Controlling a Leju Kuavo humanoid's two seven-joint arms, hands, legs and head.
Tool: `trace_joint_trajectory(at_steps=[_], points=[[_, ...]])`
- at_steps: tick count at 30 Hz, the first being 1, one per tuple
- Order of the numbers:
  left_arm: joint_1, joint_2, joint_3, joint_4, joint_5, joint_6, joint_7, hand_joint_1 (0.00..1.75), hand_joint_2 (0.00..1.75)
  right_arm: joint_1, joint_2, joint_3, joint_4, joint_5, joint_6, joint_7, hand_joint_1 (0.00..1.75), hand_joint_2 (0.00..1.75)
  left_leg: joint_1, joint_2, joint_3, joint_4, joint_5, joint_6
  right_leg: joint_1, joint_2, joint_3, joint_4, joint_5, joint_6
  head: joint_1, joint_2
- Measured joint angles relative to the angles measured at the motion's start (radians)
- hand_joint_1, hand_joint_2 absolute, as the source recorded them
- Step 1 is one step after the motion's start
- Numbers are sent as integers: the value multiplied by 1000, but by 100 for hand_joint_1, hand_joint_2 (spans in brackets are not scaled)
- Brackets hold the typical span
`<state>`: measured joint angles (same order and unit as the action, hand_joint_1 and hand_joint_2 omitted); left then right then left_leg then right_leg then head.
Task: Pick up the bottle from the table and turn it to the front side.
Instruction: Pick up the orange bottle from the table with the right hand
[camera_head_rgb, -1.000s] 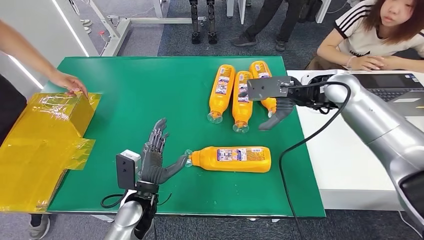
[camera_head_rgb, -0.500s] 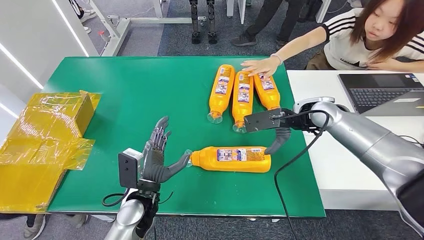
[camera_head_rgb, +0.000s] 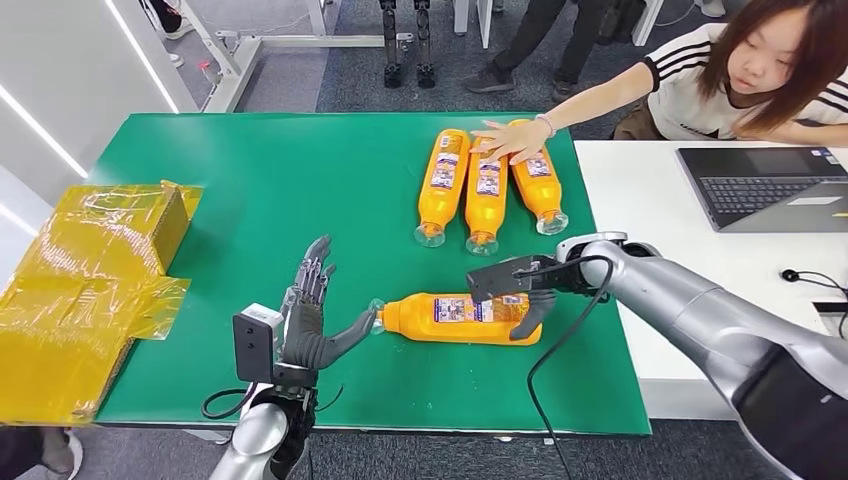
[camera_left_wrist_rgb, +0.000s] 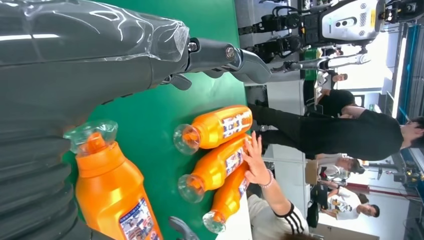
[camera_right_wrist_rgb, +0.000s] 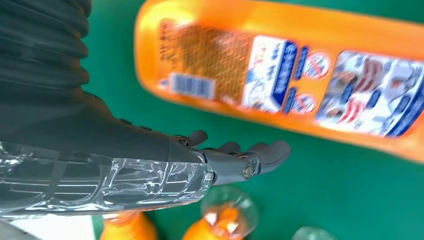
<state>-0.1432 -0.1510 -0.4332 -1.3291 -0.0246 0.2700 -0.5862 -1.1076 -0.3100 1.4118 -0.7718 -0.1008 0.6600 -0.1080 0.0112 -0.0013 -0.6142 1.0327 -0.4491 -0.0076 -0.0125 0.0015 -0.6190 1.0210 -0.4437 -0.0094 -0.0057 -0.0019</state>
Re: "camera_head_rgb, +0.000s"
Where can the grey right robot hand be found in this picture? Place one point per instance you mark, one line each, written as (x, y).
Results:
(535, 314)

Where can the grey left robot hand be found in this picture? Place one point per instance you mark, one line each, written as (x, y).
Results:
(301, 344)

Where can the person's right hand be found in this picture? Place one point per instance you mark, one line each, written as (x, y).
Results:
(513, 140)

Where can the orange bottle with clear cap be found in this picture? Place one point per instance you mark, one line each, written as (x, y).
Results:
(440, 205)
(424, 324)
(540, 195)
(485, 212)

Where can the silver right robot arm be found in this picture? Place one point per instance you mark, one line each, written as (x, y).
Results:
(696, 311)

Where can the white table leg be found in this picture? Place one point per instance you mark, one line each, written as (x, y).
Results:
(646, 20)
(480, 20)

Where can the black robot leg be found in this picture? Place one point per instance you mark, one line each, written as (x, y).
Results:
(391, 40)
(424, 40)

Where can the green table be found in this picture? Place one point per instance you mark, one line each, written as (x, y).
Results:
(298, 199)

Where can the white desk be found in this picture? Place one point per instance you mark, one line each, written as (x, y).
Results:
(662, 199)

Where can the yellow taped cardboard box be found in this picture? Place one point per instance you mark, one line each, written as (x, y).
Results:
(79, 298)

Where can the dark grey laptop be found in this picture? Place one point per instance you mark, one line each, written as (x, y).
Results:
(748, 192)

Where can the small red floor object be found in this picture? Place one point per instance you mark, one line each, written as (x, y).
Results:
(204, 66)

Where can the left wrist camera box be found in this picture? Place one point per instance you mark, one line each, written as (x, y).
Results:
(252, 344)

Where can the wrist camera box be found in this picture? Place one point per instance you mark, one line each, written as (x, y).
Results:
(497, 278)
(252, 344)

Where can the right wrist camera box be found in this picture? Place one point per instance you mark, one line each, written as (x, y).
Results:
(497, 278)

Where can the white metal table frame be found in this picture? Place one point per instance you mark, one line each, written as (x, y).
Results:
(232, 66)

